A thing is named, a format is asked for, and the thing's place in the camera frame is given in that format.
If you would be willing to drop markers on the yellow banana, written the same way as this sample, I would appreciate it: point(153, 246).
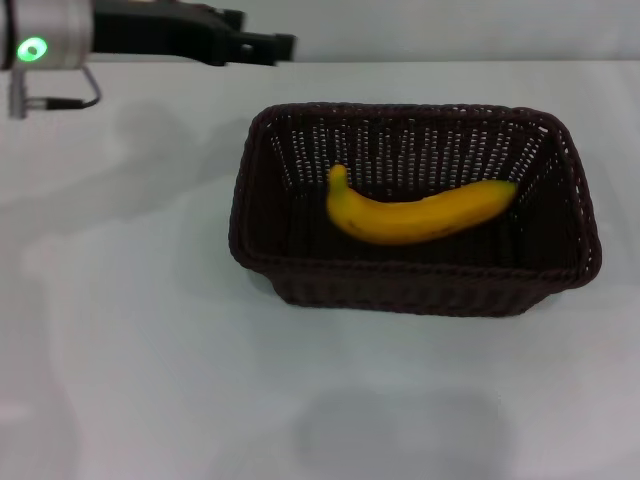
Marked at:
point(400, 220)

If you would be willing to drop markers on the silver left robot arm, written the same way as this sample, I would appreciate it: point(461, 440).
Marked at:
point(55, 30)

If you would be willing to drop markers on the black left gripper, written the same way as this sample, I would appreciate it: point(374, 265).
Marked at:
point(155, 32)

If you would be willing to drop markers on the black woven rectangular basket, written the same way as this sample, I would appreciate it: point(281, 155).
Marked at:
point(400, 290)

